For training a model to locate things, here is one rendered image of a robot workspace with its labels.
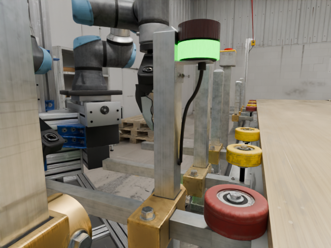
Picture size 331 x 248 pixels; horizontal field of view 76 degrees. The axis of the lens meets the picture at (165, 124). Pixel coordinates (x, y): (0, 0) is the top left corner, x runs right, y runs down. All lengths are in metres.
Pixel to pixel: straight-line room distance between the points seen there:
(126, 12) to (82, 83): 0.45
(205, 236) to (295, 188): 0.15
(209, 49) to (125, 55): 0.73
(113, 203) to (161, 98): 0.19
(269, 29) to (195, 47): 8.13
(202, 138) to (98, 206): 0.31
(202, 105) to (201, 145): 0.11
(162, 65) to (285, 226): 0.25
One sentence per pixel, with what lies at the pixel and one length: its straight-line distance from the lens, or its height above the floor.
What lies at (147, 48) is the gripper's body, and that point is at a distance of 0.52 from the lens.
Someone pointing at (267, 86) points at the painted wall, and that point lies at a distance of 8.17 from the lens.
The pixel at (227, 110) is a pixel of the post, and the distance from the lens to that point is 1.07.
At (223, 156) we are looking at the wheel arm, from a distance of 0.80.
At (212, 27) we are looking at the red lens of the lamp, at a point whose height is 1.13.
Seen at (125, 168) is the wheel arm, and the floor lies 0.81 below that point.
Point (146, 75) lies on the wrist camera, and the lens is 0.43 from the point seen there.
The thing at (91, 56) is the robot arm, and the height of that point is 1.18.
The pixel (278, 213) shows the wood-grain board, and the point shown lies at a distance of 0.30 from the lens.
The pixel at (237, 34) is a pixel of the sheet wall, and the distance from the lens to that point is 8.48.
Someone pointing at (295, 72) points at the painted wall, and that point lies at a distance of 8.22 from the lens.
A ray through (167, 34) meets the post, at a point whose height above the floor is 1.13.
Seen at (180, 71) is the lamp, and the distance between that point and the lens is 0.33.
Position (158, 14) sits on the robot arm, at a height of 1.21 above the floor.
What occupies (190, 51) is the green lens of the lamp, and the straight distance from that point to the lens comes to 0.30.
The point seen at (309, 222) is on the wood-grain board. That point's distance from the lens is 0.31.
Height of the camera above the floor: 1.05
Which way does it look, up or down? 10 degrees down
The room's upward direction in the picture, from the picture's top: straight up
